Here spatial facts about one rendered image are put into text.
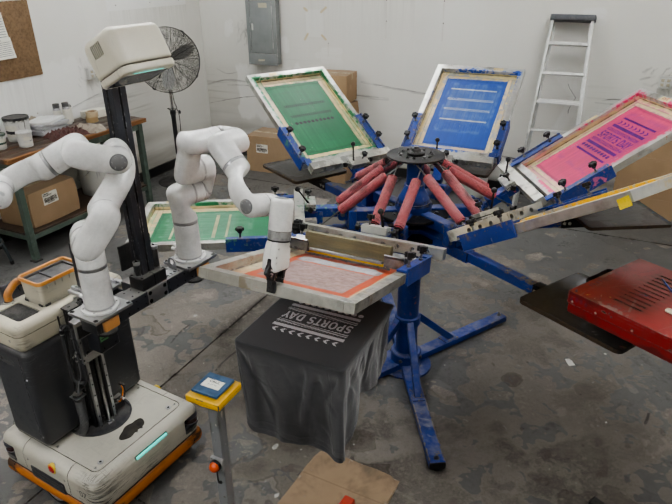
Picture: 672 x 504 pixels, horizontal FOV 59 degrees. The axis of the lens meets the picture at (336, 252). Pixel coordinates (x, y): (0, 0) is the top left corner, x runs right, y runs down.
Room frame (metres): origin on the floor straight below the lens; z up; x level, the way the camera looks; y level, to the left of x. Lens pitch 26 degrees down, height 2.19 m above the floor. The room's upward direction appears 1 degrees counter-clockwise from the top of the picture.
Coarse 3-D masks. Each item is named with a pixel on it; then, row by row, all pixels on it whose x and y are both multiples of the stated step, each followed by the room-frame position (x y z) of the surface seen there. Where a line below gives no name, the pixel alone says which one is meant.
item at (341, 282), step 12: (348, 264) 2.16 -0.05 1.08; (324, 276) 1.94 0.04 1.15; (336, 276) 1.96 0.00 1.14; (348, 276) 1.98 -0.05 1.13; (360, 276) 1.99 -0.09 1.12; (372, 276) 2.01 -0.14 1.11; (384, 276) 2.03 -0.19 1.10; (312, 288) 1.78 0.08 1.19; (324, 288) 1.79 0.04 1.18; (336, 288) 1.80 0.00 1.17; (348, 288) 1.82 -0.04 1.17; (360, 288) 1.83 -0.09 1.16
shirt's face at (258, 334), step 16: (288, 304) 2.07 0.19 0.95; (384, 304) 2.07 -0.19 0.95; (256, 320) 1.96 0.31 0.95; (272, 320) 1.95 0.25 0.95; (368, 320) 1.95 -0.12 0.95; (240, 336) 1.85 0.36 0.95; (256, 336) 1.85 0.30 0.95; (272, 336) 1.84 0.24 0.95; (288, 336) 1.84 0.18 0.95; (352, 336) 1.84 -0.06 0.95; (288, 352) 1.74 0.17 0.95; (304, 352) 1.74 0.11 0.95; (320, 352) 1.74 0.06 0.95; (336, 352) 1.74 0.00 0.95; (352, 352) 1.74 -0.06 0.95; (336, 368) 1.65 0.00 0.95
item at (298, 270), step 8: (296, 256) 2.22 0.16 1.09; (312, 256) 2.24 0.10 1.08; (296, 264) 2.08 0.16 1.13; (304, 264) 2.10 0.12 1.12; (312, 264) 2.11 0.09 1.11; (320, 264) 2.12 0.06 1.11; (248, 272) 1.90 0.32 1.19; (256, 272) 1.91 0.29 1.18; (288, 272) 1.95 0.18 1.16; (296, 272) 1.96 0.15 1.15; (304, 272) 1.97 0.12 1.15; (312, 272) 1.99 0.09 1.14; (320, 272) 2.00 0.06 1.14; (288, 280) 1.85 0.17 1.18; (296, 280) 1.86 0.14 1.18; (304, 280) 1.87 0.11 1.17
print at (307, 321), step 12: (288, 312) 2.01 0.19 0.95; (300, 312) 2.01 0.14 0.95; (312, 312) 2.01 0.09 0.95; (324, 312) 2.01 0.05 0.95; (336, 312) 2.01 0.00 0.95; (276, 324) 1.93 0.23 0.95; (288, 324) 1.92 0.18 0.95; (300, 324) 1.92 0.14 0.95; (312, 324) 1.92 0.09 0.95; (324, 324) 1.92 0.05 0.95; (336, 324) 1.92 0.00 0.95; (348, 324) 1.92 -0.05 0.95; (300, 336) 1.84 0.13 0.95; (312, 336) 1.84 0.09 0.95; (324, 336) 1.84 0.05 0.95; (336, 336) 1.84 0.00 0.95
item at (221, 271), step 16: (240, 256) 2.00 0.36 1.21; (256, 256) 2.05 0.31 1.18; (208, 272) 1.78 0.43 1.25; (224, 272) 1.76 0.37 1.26; (400, 272) 1.98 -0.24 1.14; (256, 288) 1.69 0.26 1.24; (288, 288) 1.65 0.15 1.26; (304, 288) 1.66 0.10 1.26; (368, 288) 1.73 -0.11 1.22; (384, 288) 1.77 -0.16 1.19; (320, 304) 1.59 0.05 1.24; (336, 304) 1.57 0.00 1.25; (352, 304) 1.55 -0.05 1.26; (368, 304) 1.64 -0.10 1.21
